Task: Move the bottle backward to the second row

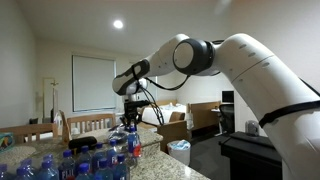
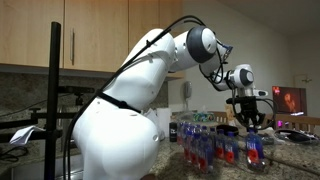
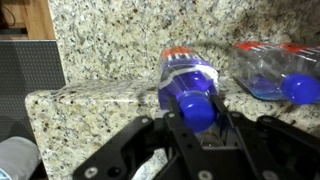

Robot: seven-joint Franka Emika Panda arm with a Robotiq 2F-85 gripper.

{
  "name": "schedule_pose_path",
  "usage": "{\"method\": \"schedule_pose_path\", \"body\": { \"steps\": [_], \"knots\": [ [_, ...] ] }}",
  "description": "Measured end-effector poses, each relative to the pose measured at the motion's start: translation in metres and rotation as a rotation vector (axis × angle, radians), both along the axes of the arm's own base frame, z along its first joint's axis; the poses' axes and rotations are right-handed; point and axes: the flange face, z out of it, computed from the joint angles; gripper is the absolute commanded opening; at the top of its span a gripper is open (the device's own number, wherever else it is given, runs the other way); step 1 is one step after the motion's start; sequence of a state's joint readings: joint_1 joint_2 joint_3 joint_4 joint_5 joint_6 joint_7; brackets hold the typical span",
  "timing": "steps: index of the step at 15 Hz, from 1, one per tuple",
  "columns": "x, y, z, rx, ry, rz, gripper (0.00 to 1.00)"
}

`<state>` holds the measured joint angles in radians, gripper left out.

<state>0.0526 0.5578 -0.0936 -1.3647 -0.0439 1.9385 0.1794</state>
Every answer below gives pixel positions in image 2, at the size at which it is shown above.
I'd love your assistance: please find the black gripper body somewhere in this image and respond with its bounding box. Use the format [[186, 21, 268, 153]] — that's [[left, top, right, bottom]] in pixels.
[[239, 101, 260, 118]]

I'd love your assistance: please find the black glasses case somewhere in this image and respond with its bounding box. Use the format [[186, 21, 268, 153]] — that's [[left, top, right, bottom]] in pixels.
[[215, 124, 240, 136]]

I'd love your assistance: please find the wooden slatted chair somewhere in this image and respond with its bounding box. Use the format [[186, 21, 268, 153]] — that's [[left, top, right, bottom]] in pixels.
[[213, 110, 236, 126], [264, 113, 320, 135]]

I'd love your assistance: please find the flat screen television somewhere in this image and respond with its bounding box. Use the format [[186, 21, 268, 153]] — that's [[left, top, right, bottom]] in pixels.
[[272, 85, 308, 117]]

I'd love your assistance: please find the colourful tissue box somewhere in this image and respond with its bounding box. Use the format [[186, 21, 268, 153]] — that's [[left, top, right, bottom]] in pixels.
[[193, 112, 216, 123]]

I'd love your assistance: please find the black drink can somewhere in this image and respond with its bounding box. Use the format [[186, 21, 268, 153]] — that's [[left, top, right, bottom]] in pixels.
[[168, 121, 178, 143]]

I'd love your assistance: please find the white paper towel roll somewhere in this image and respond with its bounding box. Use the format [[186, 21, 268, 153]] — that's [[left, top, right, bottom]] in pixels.
[[156, 107, 173, 139]]

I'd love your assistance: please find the crumpled white plastic bag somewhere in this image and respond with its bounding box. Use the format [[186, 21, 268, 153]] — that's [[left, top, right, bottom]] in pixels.
[[141, 108, 166, 142]]

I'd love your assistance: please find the folded white paper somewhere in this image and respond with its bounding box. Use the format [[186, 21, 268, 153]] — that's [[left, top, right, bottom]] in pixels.
[[9, 124, 46, 146]]

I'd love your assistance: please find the black cord bundle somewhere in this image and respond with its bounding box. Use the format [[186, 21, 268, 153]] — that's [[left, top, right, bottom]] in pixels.
[[259, 133, 276, 146]]

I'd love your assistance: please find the grey wall phone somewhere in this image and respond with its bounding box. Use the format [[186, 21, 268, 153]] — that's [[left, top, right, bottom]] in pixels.
[[184, 80, 193, 112]]

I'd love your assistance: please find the black velcro strap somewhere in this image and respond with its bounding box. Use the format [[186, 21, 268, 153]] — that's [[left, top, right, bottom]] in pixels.
[[96, 91, 143, 114]]

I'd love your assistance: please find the black camera on stand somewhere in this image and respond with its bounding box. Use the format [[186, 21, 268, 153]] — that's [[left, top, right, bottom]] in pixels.
[[58, 85, 96, 95]]

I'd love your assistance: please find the metal cabinet handle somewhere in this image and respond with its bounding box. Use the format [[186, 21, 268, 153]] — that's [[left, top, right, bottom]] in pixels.
[[69, 28, 76, 66]]

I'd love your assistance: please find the black camera stand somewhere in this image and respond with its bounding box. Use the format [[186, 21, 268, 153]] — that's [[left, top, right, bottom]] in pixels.
[[0, 21, 98, 180]]

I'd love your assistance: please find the thin black counter cable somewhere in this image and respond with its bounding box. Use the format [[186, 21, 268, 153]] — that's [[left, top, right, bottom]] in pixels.
[[0, 145, 30, 163]]

